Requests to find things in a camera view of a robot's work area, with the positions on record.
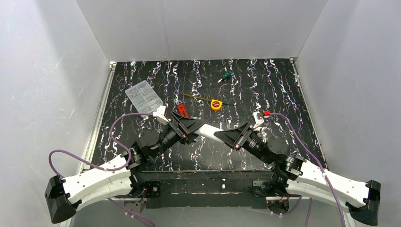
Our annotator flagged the yellow tape measure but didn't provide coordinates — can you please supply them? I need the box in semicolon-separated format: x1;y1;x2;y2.
183;94;236;111

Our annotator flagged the red adjustable wrench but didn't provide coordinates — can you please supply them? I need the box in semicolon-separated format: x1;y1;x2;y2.
176;100;189;118

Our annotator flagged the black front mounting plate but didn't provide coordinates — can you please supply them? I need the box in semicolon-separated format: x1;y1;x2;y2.
114;170;302;210

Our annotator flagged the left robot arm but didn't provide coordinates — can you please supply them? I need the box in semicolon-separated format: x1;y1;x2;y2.
44;112;213;224

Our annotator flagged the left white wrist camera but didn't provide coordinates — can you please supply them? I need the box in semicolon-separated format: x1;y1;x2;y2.
153;105;170;125

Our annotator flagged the clear plastic screw box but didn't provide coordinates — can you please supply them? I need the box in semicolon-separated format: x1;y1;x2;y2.
125;80;164;114

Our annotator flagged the green handled screwdriver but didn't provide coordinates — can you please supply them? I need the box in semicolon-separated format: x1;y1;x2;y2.
218;71;233;83

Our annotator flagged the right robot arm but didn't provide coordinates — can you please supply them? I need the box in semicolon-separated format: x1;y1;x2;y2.
214;123;381;226

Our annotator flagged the white remote control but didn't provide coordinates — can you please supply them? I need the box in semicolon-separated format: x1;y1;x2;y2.
194;124;224;144

